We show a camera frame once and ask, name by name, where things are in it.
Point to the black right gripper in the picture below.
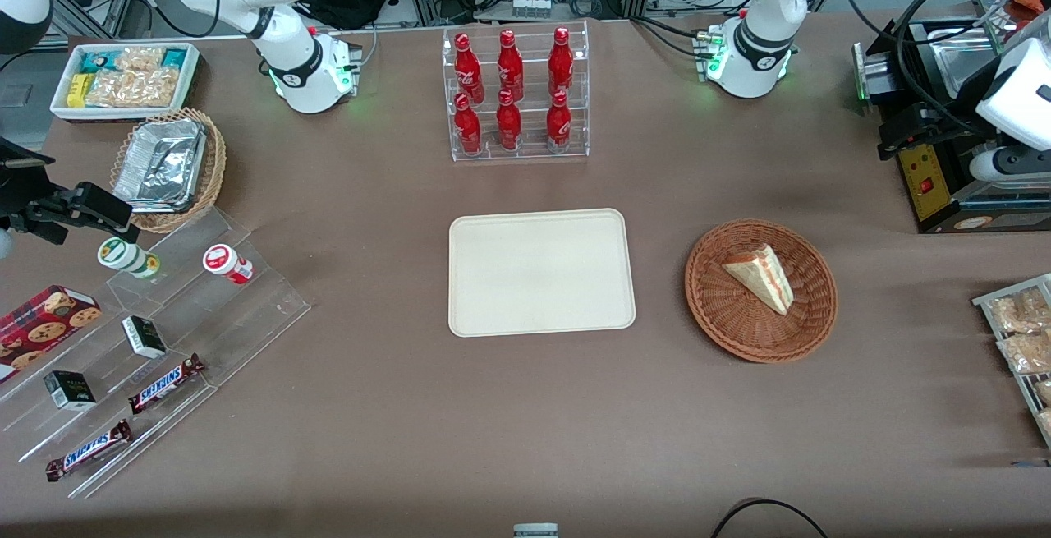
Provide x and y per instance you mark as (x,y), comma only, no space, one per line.
(18,190)

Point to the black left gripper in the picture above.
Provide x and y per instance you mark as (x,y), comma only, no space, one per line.
(956,109)

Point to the triangular sandwich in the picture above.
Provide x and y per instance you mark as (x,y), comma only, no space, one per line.
(764,277)

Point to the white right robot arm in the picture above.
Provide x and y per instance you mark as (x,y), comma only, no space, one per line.
(287,53)

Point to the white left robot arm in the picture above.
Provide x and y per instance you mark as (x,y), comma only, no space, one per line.
(759,45)

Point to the aluminium foil tray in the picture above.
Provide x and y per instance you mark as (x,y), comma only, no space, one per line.
(160,164)

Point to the light wicker basket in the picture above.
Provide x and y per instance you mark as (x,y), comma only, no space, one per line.
(213,168)

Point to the tray of packaged snacks right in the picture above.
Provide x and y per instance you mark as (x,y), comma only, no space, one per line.
(985,301)

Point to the brown wicker basket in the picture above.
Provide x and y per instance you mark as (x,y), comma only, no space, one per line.
(739,324)

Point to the cream plastic tray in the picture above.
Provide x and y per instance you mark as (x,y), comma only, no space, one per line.
(542,273)

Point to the green capped cup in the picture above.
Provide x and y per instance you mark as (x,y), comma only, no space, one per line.
(123,255)

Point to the black food warmer machine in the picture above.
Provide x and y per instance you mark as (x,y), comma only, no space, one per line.
(932,193)

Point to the red cookie box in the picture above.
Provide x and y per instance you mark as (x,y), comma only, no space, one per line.
(41,328)

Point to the yellow snack packet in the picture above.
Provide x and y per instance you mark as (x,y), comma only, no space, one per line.
(78,90)

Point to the small black box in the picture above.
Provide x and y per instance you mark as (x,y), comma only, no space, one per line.
(70,390)
(144,337)

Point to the large clear cracker bag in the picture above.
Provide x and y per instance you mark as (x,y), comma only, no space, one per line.
(135,88)

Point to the red capped cup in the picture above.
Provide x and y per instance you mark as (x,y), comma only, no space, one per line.
(223,262)

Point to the teal snack packet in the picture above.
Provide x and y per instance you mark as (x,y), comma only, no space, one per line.
(175,58)
(97,62)

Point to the small clear cracker bag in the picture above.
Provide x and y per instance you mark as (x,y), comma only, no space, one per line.
(139,58)

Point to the white snack bin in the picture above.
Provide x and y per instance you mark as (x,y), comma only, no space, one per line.
(189,78)

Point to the Snickers bar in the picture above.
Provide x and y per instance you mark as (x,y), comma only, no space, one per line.
(86,450)
(164,383)

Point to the clear acrylic step display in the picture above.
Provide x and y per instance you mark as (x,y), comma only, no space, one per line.
(238,316)

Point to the clear snack bag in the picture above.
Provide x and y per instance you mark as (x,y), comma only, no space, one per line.
(1044,392)
(1018,312)
(1046,421)
(1026,353)

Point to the red cola bottle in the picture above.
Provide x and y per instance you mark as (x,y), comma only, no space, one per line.
(508,126)
(468,70)
(468,129)
(510,66)
(558,126)
(561,62)

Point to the clear acrylic bottle rack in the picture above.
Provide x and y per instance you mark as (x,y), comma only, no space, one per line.
(530,156)

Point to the white power strip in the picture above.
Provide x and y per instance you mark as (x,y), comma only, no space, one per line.
(531,7)

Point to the small grey device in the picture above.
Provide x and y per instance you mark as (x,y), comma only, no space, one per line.
(535,531)

